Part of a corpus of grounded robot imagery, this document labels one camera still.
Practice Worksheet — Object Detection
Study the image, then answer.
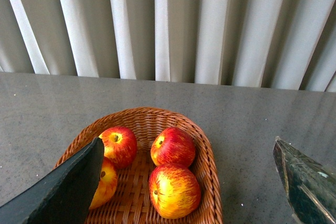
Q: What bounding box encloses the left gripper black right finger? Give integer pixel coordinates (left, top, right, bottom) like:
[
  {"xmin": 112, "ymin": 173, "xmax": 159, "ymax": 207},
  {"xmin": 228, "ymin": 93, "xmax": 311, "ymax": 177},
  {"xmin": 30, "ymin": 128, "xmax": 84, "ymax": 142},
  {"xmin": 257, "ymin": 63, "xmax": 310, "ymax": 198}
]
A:
[{"xmin": 273, "ymin": 136, "xmax": 335, "ymax": 223}]

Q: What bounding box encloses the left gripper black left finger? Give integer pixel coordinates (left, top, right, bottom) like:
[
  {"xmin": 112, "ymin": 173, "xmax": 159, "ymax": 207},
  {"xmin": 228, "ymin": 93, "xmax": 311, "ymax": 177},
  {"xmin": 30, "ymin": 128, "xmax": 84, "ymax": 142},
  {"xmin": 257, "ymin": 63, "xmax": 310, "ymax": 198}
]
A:
[{"xmin": 1, "ymin": 137, "xmax": 104, "ymax": 223}]

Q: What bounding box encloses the red yellow apple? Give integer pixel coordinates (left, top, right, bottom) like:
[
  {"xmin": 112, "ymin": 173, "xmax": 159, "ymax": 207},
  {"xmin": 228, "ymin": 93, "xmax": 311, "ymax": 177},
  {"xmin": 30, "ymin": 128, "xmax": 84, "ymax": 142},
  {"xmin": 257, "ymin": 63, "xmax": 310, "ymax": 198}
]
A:
[
  {"xmin": 99, "ymin": 126, "xmax": 138, "ymax": 170},
  {"xmin": 89, "ymin": 157, "xmax": 118, "ymax": 210},
  {"xmin": 149, "ymin": 163, "xmax": 201, "ymax": 219}
]

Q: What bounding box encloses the dark red apple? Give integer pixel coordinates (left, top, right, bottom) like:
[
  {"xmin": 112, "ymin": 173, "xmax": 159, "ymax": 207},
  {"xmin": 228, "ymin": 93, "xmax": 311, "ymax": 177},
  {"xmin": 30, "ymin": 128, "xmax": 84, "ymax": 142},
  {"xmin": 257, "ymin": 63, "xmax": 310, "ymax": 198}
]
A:
[{"xmin": 150, "ymin": 127, "xmax": 196, "ymax": 167}]

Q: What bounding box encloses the left wicker basket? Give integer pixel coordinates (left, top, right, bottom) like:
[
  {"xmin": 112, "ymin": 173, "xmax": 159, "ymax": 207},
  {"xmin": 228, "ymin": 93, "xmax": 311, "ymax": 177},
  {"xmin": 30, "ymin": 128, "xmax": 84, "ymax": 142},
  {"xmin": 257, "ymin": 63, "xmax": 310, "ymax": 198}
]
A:
[{"xmin": 56, "ymin": 107, "xmax": 223, "ymax": 223}]

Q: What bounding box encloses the white pleated curtain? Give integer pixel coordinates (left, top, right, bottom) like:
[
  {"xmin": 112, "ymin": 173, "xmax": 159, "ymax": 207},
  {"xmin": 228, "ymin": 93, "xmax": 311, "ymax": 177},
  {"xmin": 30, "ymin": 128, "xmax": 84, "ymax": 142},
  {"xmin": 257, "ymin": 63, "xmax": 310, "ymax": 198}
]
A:
[{"xmin": 1, "ymin": 0, "xmax": 335, "ymax": 92}]

